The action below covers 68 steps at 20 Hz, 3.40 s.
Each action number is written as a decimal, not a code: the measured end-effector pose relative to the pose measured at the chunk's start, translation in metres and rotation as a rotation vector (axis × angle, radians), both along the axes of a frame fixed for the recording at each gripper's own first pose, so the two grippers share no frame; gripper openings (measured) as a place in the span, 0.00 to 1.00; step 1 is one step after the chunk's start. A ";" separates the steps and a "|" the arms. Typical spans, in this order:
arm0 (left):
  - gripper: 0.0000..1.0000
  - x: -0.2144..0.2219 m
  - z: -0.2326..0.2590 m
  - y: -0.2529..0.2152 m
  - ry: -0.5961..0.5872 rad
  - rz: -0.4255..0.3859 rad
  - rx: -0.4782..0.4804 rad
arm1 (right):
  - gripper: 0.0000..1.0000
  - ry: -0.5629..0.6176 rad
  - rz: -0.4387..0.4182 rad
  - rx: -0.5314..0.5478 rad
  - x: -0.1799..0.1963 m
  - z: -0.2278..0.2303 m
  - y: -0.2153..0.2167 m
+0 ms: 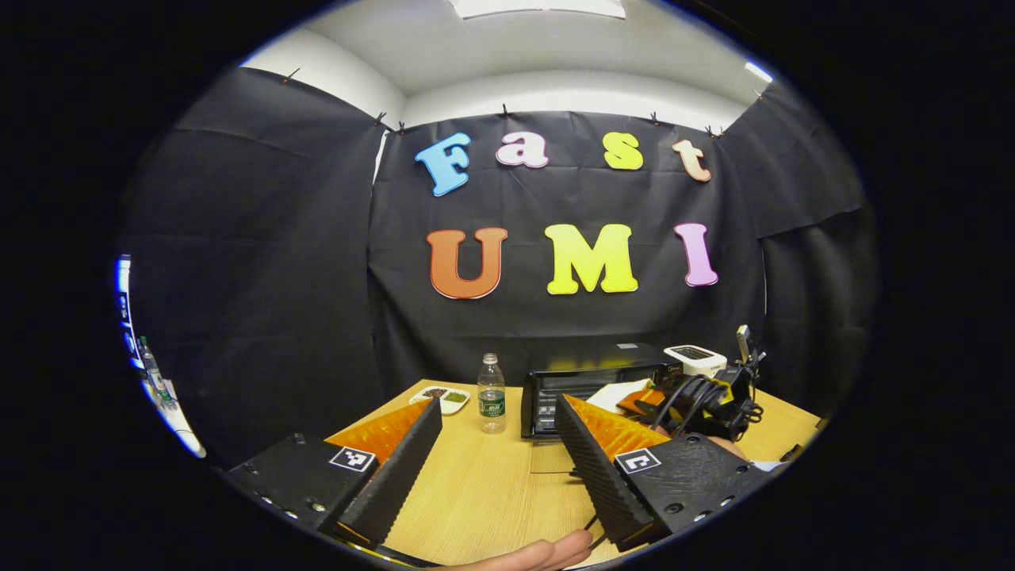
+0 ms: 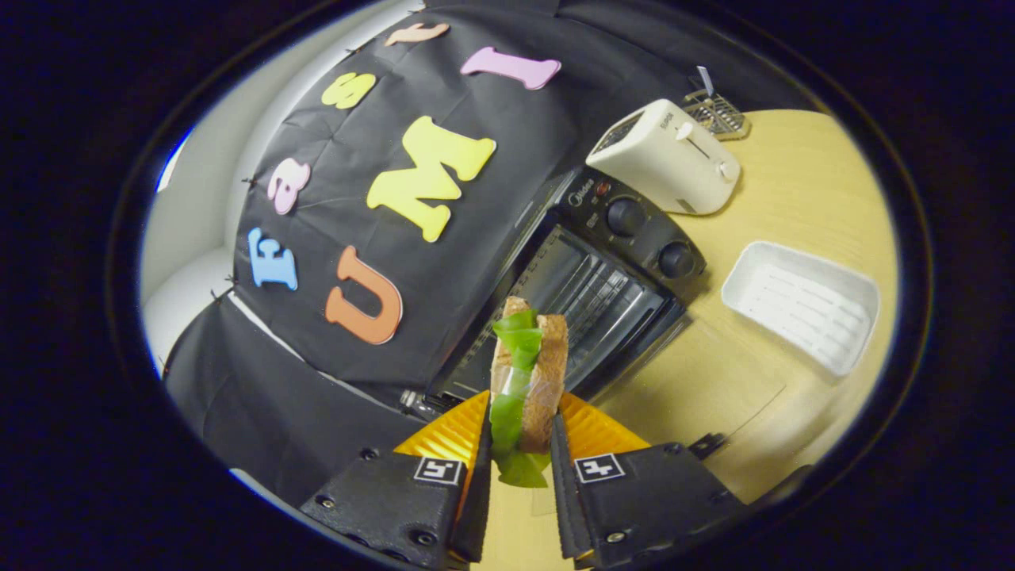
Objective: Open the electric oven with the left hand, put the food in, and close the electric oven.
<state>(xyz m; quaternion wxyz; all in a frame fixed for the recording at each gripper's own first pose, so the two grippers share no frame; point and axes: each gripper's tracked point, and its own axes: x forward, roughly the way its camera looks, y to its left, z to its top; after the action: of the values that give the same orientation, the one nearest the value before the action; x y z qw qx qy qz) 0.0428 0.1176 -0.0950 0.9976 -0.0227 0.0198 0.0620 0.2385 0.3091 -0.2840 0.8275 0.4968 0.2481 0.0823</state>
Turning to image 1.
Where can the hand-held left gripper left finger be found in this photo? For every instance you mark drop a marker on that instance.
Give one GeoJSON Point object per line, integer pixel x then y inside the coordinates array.
{"type": "Point", "coordinates": [396, 476]}

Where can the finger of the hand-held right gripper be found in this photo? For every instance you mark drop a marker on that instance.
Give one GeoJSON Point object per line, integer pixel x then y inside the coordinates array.
{"type": "Point", "coordinates": [644, 400]}

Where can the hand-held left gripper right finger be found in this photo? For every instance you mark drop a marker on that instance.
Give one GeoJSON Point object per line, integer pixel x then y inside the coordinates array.
{"type": "Point", "coordinates": [599, 484]}

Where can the black electric oven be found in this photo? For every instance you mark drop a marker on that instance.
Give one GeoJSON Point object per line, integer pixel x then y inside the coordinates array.
{"type": "Point", "coordinates": [603, 361]}

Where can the white toaster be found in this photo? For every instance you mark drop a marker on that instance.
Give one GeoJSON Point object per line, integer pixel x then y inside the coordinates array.
{"type": "Point", "coordinates": [694, 361]}

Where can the white divided condiment dish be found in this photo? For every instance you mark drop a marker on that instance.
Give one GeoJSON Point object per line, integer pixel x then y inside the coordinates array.
{"type": "Point", "coordinates": [440, 396]}

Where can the clear plastic water bottle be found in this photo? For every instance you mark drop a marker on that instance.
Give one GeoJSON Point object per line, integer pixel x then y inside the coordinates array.
{"type": "Point", "coordinates": [492, 396]}

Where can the black backdrop cloth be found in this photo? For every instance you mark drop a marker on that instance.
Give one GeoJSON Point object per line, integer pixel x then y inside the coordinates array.
{"type": "Point", "coordinates": [555, 206]}

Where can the small clear bottle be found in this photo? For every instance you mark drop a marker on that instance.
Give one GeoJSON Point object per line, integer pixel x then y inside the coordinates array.
{"type": "Point", "coordinates": [151, 373]}

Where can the ceiling light panel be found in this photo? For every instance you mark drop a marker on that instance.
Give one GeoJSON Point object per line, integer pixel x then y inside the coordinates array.
{"type": "Point", "coordinates": [539, 8]}
{"type": "Point", "coordinates": [759, 72]}

